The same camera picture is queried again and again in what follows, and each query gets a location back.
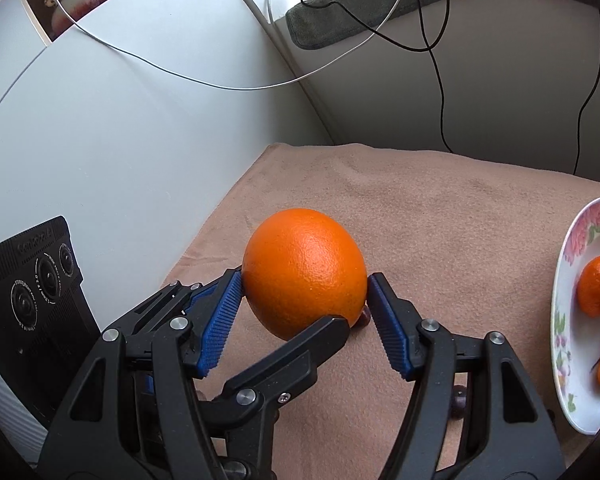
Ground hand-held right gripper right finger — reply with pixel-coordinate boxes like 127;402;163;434
366;272;566;480

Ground black power cable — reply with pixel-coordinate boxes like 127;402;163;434
290;0;453;153

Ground long white cable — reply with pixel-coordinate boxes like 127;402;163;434
27;0;411;92

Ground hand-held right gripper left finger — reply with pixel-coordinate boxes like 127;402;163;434
37;271;244;480

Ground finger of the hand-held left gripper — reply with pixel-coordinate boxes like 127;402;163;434
105;269;241;343
200;315;352;443

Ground floral white plate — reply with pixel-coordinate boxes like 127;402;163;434
551;195;600;436

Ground large orange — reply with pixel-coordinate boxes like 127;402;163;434
241;207;368;342

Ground grey windowsill cloth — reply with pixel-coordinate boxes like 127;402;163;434
285;0;593;52

